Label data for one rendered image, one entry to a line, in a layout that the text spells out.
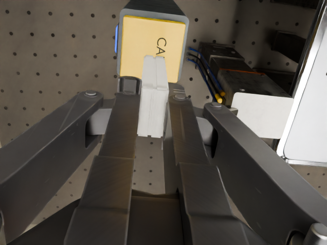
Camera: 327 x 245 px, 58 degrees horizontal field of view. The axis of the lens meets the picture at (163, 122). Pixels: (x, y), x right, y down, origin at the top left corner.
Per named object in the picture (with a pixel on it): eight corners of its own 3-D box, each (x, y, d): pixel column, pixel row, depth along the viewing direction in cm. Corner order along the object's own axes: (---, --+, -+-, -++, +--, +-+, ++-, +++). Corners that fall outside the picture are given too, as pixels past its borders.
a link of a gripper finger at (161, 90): (154, 87, 15) (169, 89, 15) (154, 55, 22) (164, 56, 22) (149, 137, 17) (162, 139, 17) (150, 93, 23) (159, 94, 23)
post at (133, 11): (166, 26, 72) (182, 85, 33) (135, 22, 72) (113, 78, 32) (170, -8, 69) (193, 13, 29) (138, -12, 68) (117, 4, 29)
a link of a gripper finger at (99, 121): (136, 140, 15) (75, 134, 15) (140, 101, 19) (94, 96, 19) (138, 113, 14) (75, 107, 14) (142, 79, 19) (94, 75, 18)
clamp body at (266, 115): (227, 72, 78) (281, 140, 46) (183, 67, 77) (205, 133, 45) (234, 44, 75) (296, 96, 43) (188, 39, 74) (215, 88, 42)
